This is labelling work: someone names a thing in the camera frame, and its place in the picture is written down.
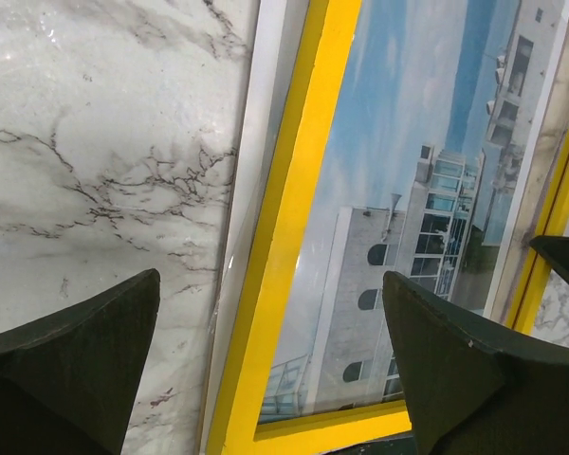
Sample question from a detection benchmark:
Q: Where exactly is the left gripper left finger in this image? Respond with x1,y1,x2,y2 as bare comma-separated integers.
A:
0,269,160,454

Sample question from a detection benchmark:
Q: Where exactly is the photo of white building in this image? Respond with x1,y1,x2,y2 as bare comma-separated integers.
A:
259,0,569,424

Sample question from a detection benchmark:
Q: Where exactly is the yellow picture frame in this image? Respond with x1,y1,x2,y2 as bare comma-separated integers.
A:
203,1,569,454

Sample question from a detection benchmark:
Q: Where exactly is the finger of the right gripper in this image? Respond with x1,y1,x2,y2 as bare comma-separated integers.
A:
529,235,569,284

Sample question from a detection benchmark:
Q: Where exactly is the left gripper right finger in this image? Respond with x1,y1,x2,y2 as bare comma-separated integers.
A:
383,272,569,454

